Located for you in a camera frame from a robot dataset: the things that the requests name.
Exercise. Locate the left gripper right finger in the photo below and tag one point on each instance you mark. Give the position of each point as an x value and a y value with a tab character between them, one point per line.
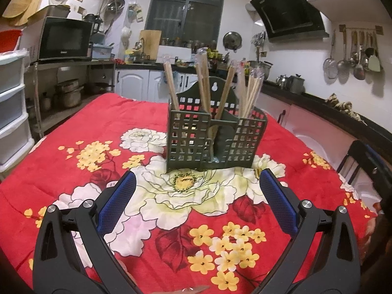
322	255

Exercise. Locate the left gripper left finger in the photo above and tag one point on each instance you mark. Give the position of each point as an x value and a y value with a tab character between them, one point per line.
57	265

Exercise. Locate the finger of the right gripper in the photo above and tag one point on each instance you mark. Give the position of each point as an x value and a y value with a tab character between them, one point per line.
372	164

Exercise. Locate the chopstick pair crossing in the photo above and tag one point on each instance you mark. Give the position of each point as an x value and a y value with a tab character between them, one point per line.
248	91

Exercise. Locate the wooden chopstick pair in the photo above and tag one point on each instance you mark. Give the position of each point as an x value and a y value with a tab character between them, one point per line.
170	81

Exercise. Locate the black kitchen counter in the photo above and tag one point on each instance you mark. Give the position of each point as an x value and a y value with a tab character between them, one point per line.
308	117

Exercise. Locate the dark kitchen window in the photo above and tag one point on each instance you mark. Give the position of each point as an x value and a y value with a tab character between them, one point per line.
186	21

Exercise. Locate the garlic pile on counter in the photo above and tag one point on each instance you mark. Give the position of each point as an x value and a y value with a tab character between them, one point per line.
344	107

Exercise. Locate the hanging steel ladle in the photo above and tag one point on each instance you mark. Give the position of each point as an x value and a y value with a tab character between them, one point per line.
359	72

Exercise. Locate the white spatula hanging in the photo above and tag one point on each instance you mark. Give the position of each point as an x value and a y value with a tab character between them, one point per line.
373	62

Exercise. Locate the hanging mesh strainer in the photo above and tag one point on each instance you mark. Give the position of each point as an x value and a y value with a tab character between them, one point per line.
330	66

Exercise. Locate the grey lidded pot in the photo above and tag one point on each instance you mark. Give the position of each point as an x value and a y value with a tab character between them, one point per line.
296	84

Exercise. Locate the red floral table cloth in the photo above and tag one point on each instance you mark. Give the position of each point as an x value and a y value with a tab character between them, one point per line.
181	228

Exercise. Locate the white plastic drawer unit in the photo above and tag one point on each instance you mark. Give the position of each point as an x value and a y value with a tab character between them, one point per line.
16	140

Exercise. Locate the steel cooking pot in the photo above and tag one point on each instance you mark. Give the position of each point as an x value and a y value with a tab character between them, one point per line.
264	66

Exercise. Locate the black range hood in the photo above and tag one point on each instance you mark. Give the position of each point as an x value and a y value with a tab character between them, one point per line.
290	20

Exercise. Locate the dark green utensil basket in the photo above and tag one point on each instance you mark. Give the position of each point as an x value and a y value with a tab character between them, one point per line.
196	140

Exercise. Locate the hanging pot lid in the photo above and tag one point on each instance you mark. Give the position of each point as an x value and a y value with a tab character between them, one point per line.
232	41

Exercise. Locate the black microwave oven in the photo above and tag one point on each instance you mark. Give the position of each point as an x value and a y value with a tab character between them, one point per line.
56	38

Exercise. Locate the red plastic basin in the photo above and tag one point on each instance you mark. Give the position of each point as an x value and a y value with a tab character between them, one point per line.
9	39

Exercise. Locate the wooden cutting board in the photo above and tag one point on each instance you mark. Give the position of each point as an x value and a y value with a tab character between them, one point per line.
152	40

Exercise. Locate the round bamboo board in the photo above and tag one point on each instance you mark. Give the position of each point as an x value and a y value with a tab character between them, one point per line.
18	12

